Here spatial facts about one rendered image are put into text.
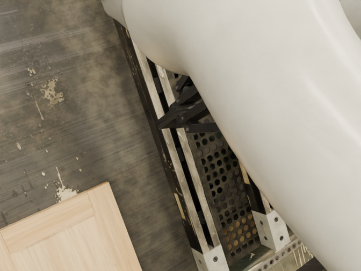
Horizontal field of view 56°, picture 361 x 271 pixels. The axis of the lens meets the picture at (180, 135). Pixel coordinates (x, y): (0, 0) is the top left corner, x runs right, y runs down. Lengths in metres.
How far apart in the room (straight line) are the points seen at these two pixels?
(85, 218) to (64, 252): 0.09
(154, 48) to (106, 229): 0.76
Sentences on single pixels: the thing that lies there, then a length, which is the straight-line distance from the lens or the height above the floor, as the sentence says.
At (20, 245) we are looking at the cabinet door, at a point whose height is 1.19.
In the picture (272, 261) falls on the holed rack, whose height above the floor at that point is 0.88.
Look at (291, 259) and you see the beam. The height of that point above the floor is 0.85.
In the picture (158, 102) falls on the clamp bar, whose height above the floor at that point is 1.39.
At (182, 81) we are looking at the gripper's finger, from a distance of 0.48.
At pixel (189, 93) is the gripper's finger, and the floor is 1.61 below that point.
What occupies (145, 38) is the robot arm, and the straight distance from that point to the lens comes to 0.16.
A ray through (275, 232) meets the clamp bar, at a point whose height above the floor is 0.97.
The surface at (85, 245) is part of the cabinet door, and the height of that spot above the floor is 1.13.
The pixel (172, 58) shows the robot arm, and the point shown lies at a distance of 0.15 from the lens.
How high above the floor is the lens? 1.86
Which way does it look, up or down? 40 degrees down
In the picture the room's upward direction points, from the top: straight up
